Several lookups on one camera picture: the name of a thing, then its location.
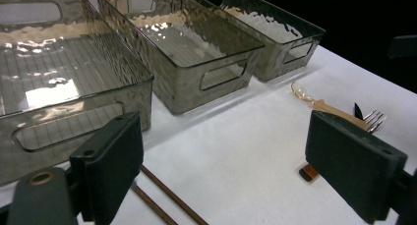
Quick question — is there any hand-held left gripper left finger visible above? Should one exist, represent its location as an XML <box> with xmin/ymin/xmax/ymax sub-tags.
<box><xmin>68</xmin><ymin>111</ymin><xmax>146</xmax><ymax>225</ymax></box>

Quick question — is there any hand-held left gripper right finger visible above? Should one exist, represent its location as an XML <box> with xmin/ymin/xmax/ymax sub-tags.
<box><xmin>304</xmin><ymin>109</ymin><xmax>408</xmax><ymax>225</ymax></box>

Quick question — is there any wooden-handled metal fork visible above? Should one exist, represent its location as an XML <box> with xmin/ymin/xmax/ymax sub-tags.
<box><xmin>298</xmin><ymin>109</ymin><xmax>388</xmax><ymax>183</ymax></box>

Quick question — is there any brown wooden chopstick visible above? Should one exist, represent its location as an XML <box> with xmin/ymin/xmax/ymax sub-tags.
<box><xmin>130</xmin><ymin>184</ymin><xmax>180</xmax><ymax>225</ymax></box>
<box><xmin>140</xmin><ymin>164</ymin><xmax>209</xmax><ymax>225</ymax></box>

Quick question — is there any wooden-handled spoon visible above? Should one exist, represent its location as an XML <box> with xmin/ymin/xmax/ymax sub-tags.
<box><xmin>290</xmin><ymin>81</ymin><xmax>372</xmax><ymax>132</ymax></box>

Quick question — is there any smoky clear plastic bin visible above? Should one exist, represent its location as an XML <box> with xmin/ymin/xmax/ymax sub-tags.
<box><xmin>0</xmin><ymin>0</ymin><xmax>155</xmax><ymax>187</ymax></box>
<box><xmin>94</xmin><ymin>0</ymin><xmax>266</xmax><ymax>116</ymax></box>
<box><xmin>188</xmin><ymin>0</ymin><xmax>328</xmax><ymax>83</ymax></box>

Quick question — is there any white table sheet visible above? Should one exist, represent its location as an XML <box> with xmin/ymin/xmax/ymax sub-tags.
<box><xmin>0</xmin><ymin>44</ymin><xmax>417</xmax><ymax>225</ymax></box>

